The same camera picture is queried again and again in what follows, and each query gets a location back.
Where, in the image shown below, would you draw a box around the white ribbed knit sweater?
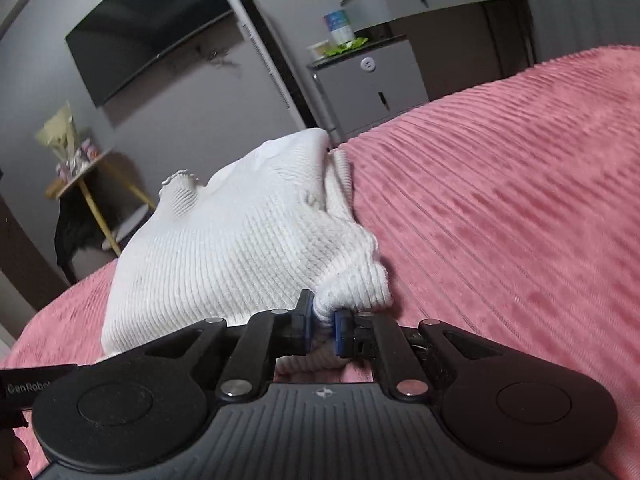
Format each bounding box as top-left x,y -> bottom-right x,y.
101,128 -> 392,375

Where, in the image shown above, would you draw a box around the pink ribbed bed blanket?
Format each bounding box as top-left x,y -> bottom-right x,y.
0,44 -> 640,480

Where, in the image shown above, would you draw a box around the yellow legged side table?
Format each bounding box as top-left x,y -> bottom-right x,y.
46,150 -> 157,256

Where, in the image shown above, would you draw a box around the pink can on table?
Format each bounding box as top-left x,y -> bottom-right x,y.
80,138 -> 101,162

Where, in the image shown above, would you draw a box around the wrapped flower bouquet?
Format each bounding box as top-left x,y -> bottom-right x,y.
35,102 -> 80,162

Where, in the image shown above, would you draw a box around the grey drawer cabinet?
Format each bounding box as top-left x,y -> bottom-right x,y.
308,36 -> 430,142

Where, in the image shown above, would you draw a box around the white jar on cabinet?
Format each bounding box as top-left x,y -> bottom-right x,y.
307,40 -> 332,62

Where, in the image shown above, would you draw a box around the green snack packets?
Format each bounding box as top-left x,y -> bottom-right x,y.
326,37 -> 368,58

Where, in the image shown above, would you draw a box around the blue white tissue pack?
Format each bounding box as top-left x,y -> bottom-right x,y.
323,10 -> 356,46

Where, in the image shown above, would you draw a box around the white tower fan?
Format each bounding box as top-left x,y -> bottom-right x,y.
228,0 -> 318,129

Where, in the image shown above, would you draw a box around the grey vanity desk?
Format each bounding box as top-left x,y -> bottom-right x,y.
342,0 -> 537,100

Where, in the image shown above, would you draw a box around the wall mounted black television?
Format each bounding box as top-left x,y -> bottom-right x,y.
66,0 -> 231,107

